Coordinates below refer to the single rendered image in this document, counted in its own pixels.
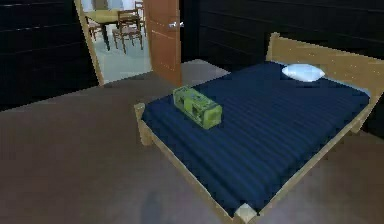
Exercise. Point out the green rectangular box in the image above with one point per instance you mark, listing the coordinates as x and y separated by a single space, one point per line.
196 106

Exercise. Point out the wooden bed with blue mattress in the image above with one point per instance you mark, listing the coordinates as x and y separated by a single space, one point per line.
266 133

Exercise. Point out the brown wooden room door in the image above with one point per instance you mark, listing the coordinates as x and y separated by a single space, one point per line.
165 40

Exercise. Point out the brown wooden chair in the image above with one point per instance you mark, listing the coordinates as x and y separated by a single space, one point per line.
93 28
140 13
128 30

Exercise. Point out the white pillow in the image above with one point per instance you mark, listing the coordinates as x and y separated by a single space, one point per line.
302 72

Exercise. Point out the yellow dining table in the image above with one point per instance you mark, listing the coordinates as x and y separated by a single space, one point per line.
101 16

